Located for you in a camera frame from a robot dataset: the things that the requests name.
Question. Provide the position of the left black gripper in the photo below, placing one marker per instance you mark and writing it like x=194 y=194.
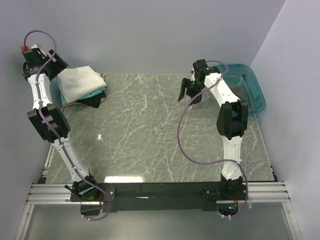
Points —
x=57 y=66

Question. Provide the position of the white printed t shirt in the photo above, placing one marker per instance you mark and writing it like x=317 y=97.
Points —
x=80 y=83

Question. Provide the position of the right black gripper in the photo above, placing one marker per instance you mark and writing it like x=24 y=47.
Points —
x=190 y=88

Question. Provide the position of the black base beam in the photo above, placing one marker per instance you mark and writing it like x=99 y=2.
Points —
x=145 y=196

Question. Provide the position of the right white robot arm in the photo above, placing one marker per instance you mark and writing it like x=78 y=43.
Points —
x=232 y=120

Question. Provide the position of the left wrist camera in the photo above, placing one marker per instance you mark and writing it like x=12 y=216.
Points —
x=34 y=46

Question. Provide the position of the aluminium frame rail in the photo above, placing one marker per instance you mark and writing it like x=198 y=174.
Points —
x=41 y=193

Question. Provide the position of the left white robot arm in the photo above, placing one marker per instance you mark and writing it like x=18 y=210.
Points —
x=50 y=123

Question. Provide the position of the teal folded t shirt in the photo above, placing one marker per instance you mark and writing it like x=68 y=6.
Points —
x=90 y=96

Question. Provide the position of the black folded t shirt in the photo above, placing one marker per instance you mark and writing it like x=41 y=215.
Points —
x=93 y=101

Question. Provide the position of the grey t shirt in bin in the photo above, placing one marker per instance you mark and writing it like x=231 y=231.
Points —
x=241 y=93

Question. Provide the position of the teal plastic bin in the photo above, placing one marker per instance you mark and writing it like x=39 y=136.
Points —
x=242 y=75

